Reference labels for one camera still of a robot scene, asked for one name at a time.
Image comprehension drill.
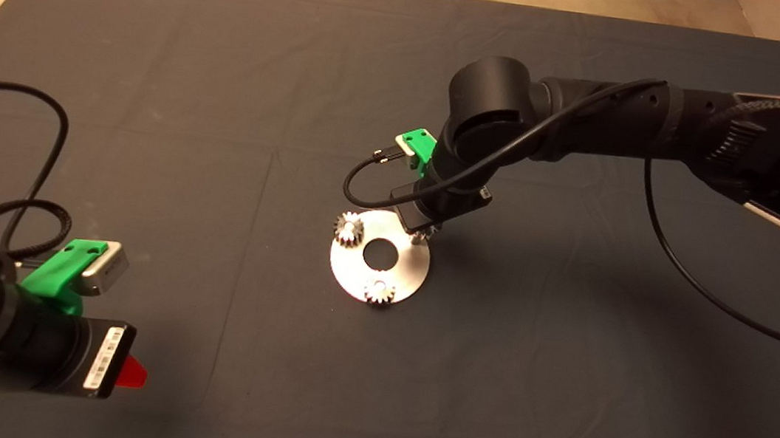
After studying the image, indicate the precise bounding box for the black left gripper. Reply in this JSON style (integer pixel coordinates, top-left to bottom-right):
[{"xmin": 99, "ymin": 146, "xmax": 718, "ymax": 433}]
[{"xmin": 4, "ymin": 306, "xmax": 154, "ymax": 406}]

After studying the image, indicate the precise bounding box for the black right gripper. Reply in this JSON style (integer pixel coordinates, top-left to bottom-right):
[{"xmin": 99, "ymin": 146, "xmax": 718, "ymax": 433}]
[{"xmin": 386, "ymin": 171, "xmax": 494, "ymax": 244}]

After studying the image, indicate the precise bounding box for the steel planetary spur gear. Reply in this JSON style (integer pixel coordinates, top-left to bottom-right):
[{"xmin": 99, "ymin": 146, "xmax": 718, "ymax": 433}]
[
  {"xmin": 361, "ymin": 277, "xmax": 396, "ymax": 308},
  {"xmin": 332, "ymin": 211, "xmax": 369, "ymax": 250}
]

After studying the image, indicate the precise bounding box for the round metal carrier plate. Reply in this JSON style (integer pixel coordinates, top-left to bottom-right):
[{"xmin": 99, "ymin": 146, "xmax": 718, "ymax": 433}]
[{"xmin": 324, "ymin": 205, "xmax": 436, "ymax": 311}]

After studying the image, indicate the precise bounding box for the dark grey table cloth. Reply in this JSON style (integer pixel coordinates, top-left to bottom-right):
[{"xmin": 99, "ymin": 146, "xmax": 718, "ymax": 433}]
[{"xmin": 0, "ymin": 0, "xmax": 780, "ymax": 438}]

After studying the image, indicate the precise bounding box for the green right camera mount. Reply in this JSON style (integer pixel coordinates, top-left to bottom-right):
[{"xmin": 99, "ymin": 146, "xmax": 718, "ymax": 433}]
[{"xmin": 397, "ymin": 126, "xmax": 439, "ymax": 180}]

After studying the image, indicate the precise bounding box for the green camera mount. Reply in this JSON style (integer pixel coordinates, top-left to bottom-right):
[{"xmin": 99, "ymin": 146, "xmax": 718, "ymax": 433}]
[
  {"xmin": 397, "ymin": 126, "xmax": 439, "ymax": 180},
  {"xmin": 18, "ymin": 231, "xmax": 109, "ymax": 318}
]

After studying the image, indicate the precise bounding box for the silver right camera box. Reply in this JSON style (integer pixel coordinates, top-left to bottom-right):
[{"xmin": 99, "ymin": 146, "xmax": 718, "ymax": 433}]
[{"xmin": 391, "ymin": 133, "xmax": 420, "ymax": 167}]

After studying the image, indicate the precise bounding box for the silver camera box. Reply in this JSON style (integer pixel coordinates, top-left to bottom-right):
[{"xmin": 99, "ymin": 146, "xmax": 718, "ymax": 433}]
[
  {"xmin": 391, "ymin": 133, "xmax": 420, "ymax": 167},
  {"xmin": 79, "ymin": 239, "xmax": 132, "ymax": 301}
]

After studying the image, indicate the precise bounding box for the thin black right camera cable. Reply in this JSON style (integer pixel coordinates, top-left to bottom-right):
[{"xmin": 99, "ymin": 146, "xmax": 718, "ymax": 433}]
[{"xmin": 329, "ymin": 42, "xmax": 780, "ymax": 359}]

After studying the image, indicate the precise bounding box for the silver left camera box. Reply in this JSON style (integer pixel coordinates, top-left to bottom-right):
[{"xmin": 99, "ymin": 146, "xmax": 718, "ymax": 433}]
[{"xmin": 79, "ymin": 239, "xmax": 132, "ymax": 301}]

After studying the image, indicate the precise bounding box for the green left camera mount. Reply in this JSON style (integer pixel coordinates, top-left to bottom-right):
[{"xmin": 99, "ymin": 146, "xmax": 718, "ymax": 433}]
[{"xmin": 18, "ymin": 231, "xmax": 109, "ymax": 318}]

